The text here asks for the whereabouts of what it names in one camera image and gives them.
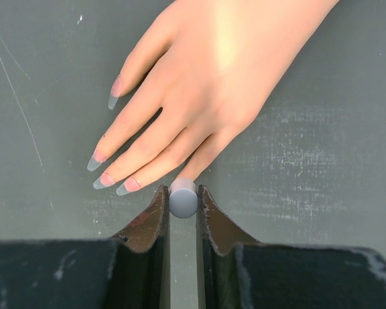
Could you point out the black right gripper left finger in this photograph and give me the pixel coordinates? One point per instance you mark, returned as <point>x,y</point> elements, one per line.
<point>140,275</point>

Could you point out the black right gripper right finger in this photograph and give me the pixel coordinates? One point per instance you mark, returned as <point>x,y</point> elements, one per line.
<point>217,236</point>

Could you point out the white nail polish brush cap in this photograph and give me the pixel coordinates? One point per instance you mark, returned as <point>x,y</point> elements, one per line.
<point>183,199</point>

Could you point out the mannequin hand with nails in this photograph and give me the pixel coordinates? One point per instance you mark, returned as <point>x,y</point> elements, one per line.
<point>198,77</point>

